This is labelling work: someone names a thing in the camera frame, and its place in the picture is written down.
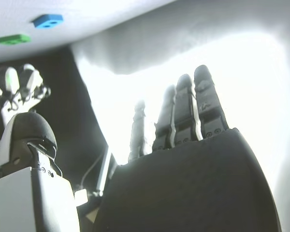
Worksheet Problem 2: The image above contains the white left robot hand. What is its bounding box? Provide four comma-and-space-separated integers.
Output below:
0, 63, 52, 129

